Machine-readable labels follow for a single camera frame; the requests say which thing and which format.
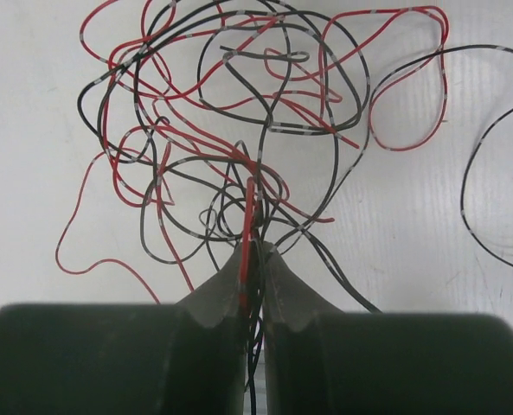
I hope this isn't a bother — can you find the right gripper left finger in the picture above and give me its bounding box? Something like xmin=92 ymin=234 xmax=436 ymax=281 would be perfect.
xmin=176 ymin=242 xmax=253 ymax=339

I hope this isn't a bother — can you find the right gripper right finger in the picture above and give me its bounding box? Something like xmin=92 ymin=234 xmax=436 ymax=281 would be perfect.
xmin=262 ymin=242 xmax=343 ymax=333

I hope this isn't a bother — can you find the red orange wire ball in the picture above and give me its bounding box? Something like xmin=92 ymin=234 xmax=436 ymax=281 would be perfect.
xmin=55 ymin=0 xmax=452 ymax=415

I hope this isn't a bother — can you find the thin black wire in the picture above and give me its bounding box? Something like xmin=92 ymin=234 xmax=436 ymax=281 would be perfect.
xmin=368 ymin=43 xmax=513 ymax=272

